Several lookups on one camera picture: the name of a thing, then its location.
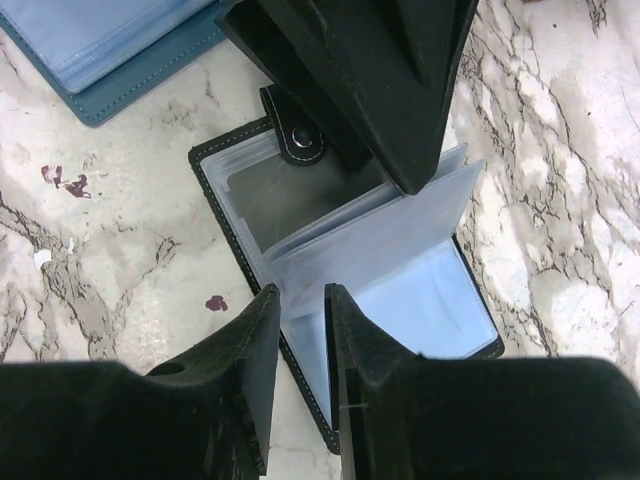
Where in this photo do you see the black leather card holder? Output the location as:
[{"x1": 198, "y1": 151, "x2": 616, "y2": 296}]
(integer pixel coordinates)
[{"x1": 188, "y1": 86, "x2": 504, "y2": 453}]

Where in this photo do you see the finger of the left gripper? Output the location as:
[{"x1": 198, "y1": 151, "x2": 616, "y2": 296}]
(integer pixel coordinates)
[{"x1": 216, "y1": 1, "x2": 478, "y2": 195}]

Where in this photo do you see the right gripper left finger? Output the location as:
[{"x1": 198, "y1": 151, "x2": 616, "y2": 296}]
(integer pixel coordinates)
[{"x1": 1, "y1": 285, "x2": 280, "y2": 479}]

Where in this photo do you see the blue plastic card sleeve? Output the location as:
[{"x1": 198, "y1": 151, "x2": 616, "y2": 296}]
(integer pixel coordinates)
[{"x1": 1, "y1": 1, "x2": 226, "y2": 127}]

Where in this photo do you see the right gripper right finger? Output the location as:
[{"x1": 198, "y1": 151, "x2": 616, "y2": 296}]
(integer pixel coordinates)
[{"x1": 325, "y1": 284, "x2": 639, "y2": 479}]

